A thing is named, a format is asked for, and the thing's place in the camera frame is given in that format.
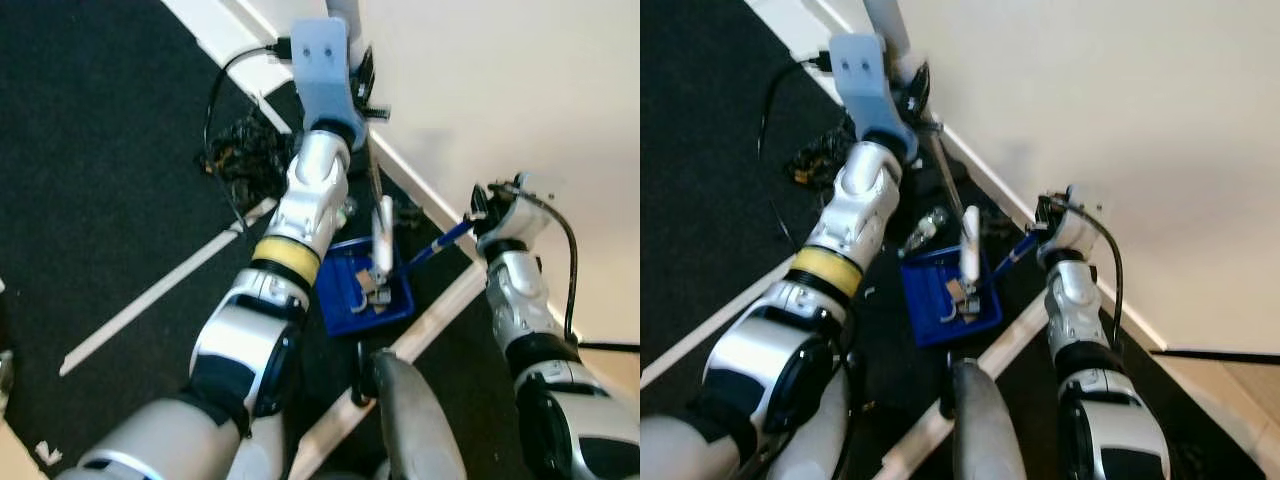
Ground black floor mat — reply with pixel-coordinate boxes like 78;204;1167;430
640;0;1266;480
0;0;601;480

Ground white floor strip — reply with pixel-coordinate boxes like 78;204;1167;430
290;262;491;480
60;195;278;378
640;255;801;391
875;315;1046;480

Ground brown swept debris scraps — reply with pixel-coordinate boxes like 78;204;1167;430
940;280;986;323
352;268;396;313

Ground blue long-handled dustpan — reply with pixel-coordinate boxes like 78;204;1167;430
316;218;479;339
898;230;1043;351

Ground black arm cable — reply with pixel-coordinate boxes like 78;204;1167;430
515;188;583;343
200;38;296;176
755;55;836;251
1075;198;1128;349

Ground grey robot right leg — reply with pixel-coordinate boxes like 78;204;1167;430
940;355;1031;480
352;345;467;480

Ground black board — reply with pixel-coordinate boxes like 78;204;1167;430
1150;347;1280;367

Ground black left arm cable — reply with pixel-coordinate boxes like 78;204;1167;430
755;55;836;251
200;38;296;176

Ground black tangled debris pile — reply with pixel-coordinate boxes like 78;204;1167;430
195;112;296;206
785;135;856;193

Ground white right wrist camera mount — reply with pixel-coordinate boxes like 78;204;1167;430
1050;183;1099;256
498;172;553;241

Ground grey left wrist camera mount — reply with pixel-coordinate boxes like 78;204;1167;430
828;0;916;151
290;0;369;133

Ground broom with white grip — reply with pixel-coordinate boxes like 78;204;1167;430
362;120;396;301
928;125;986;311

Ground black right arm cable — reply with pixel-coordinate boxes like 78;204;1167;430
1075;198;1128;349
515;188;583;343

